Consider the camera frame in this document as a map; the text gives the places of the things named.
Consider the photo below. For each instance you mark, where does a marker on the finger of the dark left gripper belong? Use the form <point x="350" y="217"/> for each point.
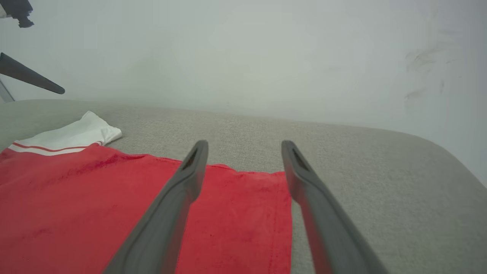
<point x="23" y="72"/>

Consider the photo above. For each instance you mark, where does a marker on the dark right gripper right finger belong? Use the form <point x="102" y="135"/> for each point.
<point x="327" y="232"/>

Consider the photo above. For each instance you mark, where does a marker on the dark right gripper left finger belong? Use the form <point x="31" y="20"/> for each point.
<point x="167" y="224"/>

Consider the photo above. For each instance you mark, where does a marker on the red and white jersey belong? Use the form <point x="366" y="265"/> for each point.
<point x="83" y="205"/>

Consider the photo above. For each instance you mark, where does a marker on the grey metal wall rail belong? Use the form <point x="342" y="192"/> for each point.
<point x="5" y="91"/>

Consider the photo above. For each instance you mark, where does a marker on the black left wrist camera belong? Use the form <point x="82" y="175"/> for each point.
<point x="17" y="9"/>

